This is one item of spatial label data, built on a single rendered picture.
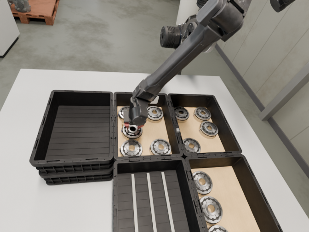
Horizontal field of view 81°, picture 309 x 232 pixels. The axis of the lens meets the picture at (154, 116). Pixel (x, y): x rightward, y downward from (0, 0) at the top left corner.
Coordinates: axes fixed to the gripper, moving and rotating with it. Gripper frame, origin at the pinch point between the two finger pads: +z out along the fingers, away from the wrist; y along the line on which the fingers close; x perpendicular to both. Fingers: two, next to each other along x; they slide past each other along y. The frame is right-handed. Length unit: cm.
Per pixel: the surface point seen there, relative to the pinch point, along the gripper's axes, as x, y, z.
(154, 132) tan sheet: -0.1, 12.0, 4.1
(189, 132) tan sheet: -0.1, 32.0, 3.8
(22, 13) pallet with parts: 281, -152, 70
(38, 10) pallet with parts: 298, -134, 70
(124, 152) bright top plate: -12.9, -4.3, 1.5
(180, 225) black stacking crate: -43.6, 16.5, 4.8
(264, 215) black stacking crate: -45, 49, -2
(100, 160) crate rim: -19.9, -14.1, -5.3
